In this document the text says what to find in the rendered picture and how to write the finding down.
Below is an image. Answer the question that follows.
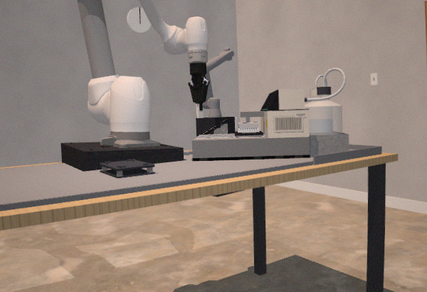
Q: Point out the white plastic bottle with black cap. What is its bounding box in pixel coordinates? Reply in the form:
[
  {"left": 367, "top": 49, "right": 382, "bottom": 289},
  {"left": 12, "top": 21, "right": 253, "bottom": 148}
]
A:
[{"left": 307, "top": 87, "right": 342, "bottom": 135}]

